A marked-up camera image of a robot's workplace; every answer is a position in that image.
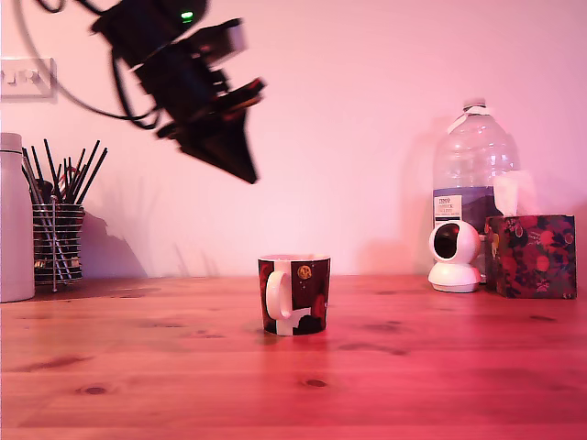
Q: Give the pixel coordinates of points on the thin black stick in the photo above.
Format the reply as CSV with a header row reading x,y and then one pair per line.
x,y
77,169
91,176
36,162
51,165
86,164

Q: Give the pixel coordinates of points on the white insulated bottle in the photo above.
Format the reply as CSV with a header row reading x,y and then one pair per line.
x,y
14,220

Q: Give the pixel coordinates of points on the large clear water bottle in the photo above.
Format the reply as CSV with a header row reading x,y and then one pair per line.
x,y
472,156

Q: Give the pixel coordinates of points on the white tissue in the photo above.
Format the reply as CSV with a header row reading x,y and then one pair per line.
x,y
509,194

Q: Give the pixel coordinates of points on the floral tissue box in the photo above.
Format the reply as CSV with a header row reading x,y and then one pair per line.
x,y
532,256

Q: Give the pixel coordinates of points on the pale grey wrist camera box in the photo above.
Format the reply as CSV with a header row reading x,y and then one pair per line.
x,y
231,40

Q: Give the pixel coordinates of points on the white wall socket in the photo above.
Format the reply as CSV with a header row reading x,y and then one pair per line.
x,y
25,78

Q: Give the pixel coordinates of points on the small white round camera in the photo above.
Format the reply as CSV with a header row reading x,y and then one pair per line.
x,y
458,270

